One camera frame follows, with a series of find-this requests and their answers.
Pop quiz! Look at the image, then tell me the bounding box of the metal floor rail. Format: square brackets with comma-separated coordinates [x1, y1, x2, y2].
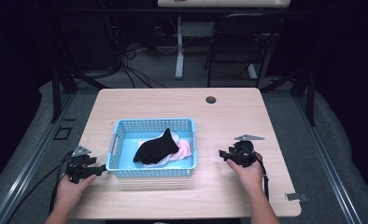
[0, 92, 78, 224]
[292, 96, 365, 224]

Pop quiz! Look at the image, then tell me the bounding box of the person's right hand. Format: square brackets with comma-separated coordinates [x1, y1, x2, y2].
[226, 152, 266, 195]

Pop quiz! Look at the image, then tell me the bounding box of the person's left hand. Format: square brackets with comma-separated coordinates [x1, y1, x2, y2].
[54, 173, 98, 213]

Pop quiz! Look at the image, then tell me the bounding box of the bundle of floor cables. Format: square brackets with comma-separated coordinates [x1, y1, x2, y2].
[101, 15, 180, 90]

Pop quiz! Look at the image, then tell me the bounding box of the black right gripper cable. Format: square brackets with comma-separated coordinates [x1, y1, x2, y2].
[248, 146, 271, 201]

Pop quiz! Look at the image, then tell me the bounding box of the blue plastic basket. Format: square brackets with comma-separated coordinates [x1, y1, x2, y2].
[105, 117, 198, 178]

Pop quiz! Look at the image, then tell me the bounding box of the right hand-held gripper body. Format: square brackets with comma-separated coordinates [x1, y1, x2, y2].
[229, 133, 265, 168]

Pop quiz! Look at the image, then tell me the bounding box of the black sock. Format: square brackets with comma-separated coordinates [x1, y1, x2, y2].
[133, 127, 180, 165]

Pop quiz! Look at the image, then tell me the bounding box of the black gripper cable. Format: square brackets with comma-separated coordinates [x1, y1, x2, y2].
[6, 151, 76, 223]
[248, 146, 271, 201]

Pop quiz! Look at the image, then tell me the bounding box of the pink sock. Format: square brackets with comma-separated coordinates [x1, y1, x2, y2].
[137, 138, 192, 162]

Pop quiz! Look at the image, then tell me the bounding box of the white background desk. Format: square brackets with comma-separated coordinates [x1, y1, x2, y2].
[156, 0, 291, 80]

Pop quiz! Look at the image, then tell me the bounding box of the black metal frame stand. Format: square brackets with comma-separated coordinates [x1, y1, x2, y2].
[48, 18, 111, 124]
[260, 66, 317, 127]

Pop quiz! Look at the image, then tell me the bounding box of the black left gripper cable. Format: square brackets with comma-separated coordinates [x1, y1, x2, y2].
[6, 151, 76, 223]

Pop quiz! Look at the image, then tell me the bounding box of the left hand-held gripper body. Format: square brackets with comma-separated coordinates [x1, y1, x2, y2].
[64, 145, 94, 185]

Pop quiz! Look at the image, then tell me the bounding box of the black folding chair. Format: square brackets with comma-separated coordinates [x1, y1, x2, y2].
[203, 12, 284, 89]

